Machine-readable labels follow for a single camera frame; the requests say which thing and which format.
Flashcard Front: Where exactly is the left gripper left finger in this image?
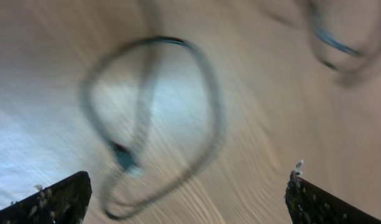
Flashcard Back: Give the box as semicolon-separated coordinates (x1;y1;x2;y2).
0;171;91;224

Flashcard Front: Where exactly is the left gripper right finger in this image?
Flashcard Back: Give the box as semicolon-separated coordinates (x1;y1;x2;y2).
285;160;381;224

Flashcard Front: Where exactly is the black usb cable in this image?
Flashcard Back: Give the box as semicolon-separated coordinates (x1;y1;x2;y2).
80;0;227;221
306;0;381;75

